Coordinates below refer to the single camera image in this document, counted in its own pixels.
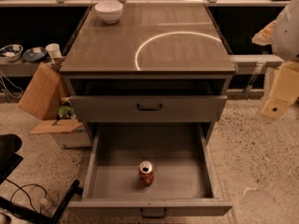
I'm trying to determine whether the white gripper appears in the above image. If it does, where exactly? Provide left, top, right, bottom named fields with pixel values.
left=261, top=61, right=299, bottom=119

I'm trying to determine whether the red coke can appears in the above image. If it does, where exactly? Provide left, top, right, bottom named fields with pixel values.
left=138, top=161, right=155, bottom=186

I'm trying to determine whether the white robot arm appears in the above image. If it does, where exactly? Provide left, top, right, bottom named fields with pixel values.
left=252, top=0, right=299, bottom=122

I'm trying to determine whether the grey open middle drawer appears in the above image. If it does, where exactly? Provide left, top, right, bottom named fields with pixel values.
left=69, top=123, right=233, bottom=218

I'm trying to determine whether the grey drawer cabinet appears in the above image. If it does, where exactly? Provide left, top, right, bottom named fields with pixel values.
left=61, top=3, right=236, bottom=136

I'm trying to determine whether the grey top drawer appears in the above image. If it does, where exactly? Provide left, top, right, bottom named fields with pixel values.
left=70, top=79, right=227, bottom=122

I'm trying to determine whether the white ceramic bowl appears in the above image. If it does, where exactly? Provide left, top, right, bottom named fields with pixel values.
left=94, top=0, right=123, bottom=24

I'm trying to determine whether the green snack bag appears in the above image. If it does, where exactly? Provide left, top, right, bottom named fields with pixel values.
left=58, top=105, right=76, bottom=119

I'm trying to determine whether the white paper cup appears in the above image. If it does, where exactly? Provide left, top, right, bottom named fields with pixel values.
left=46, top=43, right=62, bottom=59

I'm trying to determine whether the brown cardboard box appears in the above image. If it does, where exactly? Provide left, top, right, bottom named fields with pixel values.
left=18, top=63, right=92, bottom=148

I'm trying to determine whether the blue patterned bowl right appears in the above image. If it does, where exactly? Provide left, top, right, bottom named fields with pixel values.
left=22, top=47, right=48, bottom=63

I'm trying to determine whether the blue patterned bowl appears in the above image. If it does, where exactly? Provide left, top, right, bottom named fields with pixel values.
left=22, top=47, right=48, bottom=63
left=0, top=44, right=23, bottom=62

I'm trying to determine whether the clear plastic bottle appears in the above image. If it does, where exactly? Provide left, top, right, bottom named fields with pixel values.
left=39, top=197, right=55, bottom=217

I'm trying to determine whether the black office chair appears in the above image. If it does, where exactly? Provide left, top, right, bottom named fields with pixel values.
left=0, top=133, right=84, bottom=224

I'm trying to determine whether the blue patterned bowl left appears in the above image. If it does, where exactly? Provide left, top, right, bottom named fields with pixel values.
left=0, top=44, right=23, bottom=62

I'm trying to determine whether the black floor cable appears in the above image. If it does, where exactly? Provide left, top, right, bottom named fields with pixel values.
left=5, top=177, right=50, bottom=213

